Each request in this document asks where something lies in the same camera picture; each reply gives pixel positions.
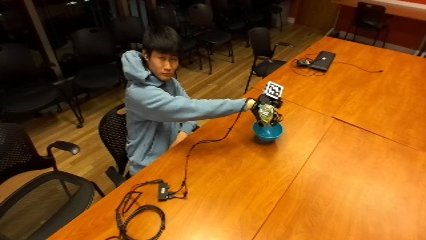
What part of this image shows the yellow-green packet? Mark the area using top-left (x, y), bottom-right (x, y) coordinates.
top-left (258, 103), bottom-right (280, 127)

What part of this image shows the teal bowl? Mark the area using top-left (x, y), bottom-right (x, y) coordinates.
top-left (252, 121), bottom-right (285, 144)

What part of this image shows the white marker cube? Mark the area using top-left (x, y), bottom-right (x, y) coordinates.
top-left (262, 80), bottom-right (286, 100)

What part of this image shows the black mesh armchair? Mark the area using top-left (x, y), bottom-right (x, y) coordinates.
top-left (97, 103), bottom-right (133, 188)
top-left (242, 26), bottom-right (294, 95)
top-left (0, 122), bottom-right (83, 185)
top-left (0, 171), bottom-right (107, 240)
top-left (343, 1), bottom-right (390, 47)

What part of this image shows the black laptop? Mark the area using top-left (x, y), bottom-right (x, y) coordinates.
top-left (308, 50), bottom-right (338, 73)

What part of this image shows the the person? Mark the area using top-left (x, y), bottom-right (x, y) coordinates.
top-left (120, 25), bottom-right (258, 176)

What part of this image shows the small black hub box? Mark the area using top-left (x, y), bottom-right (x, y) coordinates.
top-left (157, 182), bottom-right (173, 202)

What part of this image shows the row of black chairs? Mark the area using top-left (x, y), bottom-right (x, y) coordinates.
top-left (0, 0), bottom-right (285, 130)

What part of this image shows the long black glove cable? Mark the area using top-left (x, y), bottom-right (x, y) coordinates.
top-left (168, 98), bottom-right (250, 200)

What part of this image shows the thin black laptop cable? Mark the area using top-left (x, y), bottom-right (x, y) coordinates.
top-left (289, 53), bottom-right (385, 77)

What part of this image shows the thin black looped cable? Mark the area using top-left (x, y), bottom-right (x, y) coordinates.
top-left (114, 179), bottom-right (165, 231)

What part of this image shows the thick black coiled cable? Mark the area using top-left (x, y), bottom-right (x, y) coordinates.
top-left (105, 204), bottom-right (168, 240)

